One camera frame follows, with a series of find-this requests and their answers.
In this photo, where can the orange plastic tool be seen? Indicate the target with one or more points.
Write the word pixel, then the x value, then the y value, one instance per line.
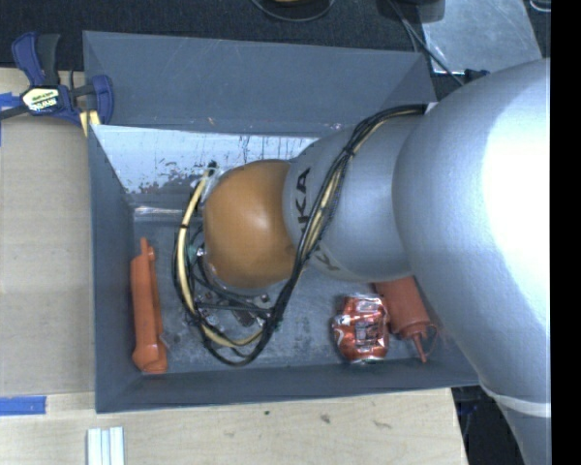
pixel 145 308

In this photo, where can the crushed red drink can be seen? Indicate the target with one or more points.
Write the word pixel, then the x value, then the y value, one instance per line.
pixel 360 330

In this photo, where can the red-brown squeeze bottle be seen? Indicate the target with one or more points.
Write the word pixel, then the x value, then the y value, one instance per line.
pixel 404 308

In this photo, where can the pale wood board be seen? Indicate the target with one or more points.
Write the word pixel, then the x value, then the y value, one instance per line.
pixel 43 259

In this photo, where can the grey metal bin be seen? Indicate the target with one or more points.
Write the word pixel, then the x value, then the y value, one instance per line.
pixel 252 80

